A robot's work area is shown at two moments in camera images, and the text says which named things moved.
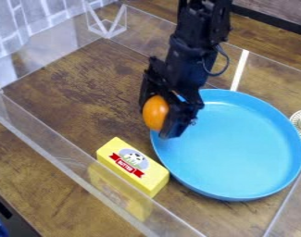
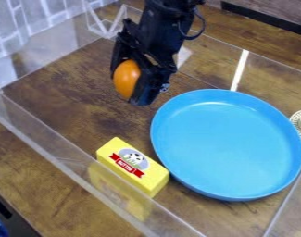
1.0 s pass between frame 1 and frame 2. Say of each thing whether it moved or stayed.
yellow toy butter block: stayed
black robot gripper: moved
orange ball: moved
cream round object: stayed
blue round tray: stayed
